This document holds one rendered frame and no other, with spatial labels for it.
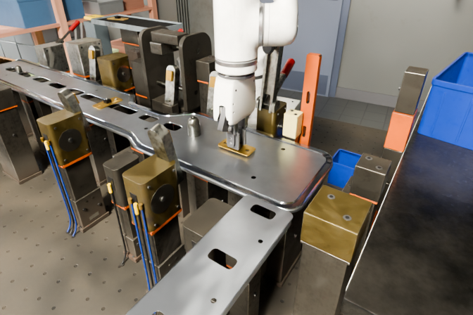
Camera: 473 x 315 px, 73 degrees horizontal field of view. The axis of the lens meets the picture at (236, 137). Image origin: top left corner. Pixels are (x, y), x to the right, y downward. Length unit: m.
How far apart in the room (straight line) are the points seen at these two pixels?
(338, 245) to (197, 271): 0.21
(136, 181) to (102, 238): 0.44
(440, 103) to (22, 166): 1.25
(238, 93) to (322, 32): 2.99
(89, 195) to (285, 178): 0.57
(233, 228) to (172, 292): 0.14
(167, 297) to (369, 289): 0.26
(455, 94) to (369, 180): 0.30
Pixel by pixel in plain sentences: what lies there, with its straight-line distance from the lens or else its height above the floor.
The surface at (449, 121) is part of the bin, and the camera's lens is 0.83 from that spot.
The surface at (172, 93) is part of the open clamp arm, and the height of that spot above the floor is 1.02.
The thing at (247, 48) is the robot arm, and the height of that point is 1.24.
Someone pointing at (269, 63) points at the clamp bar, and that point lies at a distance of 0.80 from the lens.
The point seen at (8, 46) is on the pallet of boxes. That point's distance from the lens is 5.41.
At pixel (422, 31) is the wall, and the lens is 3.55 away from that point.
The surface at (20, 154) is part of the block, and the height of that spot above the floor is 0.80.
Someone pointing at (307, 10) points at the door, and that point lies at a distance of 3.61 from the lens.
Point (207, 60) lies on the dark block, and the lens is 0.96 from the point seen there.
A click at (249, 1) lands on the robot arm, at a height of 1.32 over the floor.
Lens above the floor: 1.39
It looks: 30 degrees down
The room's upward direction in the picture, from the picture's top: straight up
